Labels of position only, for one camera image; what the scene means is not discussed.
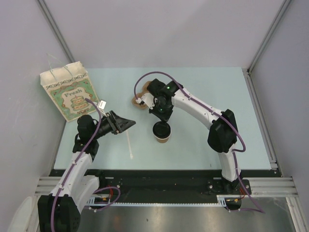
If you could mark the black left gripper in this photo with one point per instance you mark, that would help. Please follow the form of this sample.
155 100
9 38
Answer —
118 124

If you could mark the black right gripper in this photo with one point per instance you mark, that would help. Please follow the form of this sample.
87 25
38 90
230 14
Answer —
164 117

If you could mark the black plastic cup lid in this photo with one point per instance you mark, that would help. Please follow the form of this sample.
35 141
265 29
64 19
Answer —
161 129

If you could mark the brown paper coffee cup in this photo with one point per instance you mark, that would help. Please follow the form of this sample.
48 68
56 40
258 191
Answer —
162 140

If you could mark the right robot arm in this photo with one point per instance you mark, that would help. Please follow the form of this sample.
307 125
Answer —
162 98

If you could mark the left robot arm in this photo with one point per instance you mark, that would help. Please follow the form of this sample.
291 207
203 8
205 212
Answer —
60 210

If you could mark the brown cardboard cup carrier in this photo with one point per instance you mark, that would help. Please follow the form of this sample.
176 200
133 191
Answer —
139 95

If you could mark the white paper-wrapped straw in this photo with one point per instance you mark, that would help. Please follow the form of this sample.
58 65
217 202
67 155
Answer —
129 145

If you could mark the green illustrated paper bag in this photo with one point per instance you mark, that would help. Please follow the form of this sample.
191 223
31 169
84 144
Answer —
69 87

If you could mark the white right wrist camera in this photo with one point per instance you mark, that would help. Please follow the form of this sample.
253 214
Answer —
147 99

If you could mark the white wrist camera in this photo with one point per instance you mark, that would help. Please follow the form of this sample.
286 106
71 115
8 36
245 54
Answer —
147 99
101 106

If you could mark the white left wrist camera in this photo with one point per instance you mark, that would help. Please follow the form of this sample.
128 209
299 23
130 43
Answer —
101 106

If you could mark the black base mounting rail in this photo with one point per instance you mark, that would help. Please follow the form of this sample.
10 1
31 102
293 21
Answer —
170 186

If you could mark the white slotted cable duct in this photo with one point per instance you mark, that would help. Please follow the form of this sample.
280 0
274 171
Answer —
220 201

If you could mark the aluminium frame post right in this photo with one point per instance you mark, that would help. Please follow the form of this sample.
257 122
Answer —
270 33

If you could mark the aluminium frame post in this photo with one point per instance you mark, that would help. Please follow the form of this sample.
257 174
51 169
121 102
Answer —
46 12
270 33

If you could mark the aluminium frame post left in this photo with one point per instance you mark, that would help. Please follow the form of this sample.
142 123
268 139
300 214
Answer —
46 12

